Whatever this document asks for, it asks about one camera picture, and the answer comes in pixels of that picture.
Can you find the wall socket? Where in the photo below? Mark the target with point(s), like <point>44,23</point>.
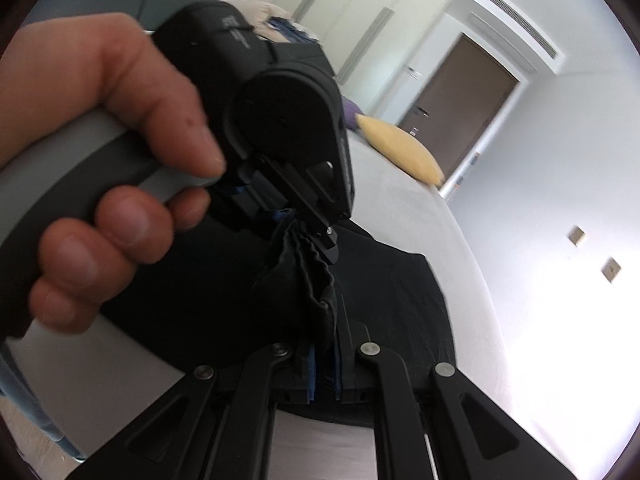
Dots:
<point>611,269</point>
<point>575,235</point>

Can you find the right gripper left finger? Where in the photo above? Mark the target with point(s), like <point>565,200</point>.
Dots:
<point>216,423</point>

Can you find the upper wall socket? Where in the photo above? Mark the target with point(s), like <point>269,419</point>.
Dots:
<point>575,235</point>

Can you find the light switch panel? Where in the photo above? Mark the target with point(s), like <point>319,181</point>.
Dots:
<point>414,73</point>

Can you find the cream wardrobe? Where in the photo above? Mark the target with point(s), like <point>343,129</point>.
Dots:
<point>367,42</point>

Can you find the purple pillow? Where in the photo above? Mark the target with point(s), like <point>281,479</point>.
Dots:
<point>351,111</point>

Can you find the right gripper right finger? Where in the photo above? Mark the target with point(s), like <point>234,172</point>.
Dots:
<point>440,427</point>

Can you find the lower wall socket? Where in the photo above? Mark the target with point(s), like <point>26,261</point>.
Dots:
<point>611,269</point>

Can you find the white bed mattress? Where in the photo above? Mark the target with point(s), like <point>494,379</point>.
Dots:
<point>257,314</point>

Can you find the folded beige duvet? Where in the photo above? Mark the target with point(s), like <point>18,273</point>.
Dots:
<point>272,23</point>

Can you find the left human hand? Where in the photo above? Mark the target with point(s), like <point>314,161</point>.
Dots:
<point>57,70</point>

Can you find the yellow pillow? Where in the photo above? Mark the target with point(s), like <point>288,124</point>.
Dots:
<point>402,149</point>

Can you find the brown door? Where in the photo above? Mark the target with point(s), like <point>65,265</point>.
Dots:
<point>457,105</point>

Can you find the black denim pants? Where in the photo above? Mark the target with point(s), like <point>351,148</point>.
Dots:
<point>245,280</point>

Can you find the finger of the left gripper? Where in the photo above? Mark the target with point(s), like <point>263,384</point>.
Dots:
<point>319,226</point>

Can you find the ceiling air vent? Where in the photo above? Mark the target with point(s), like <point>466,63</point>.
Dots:
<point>525,24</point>

